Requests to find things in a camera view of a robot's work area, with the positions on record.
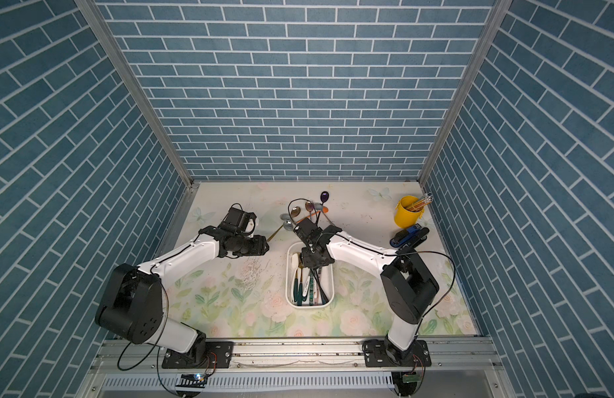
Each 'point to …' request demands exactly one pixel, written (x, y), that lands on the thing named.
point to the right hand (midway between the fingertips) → (313, 262)
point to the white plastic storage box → (308, 288)
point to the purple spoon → (324, 196)
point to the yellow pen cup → (404, 218)
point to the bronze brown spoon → (287, 225)
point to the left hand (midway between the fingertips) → (268, 248)
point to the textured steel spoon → (285, 216)
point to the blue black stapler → (410, 238)
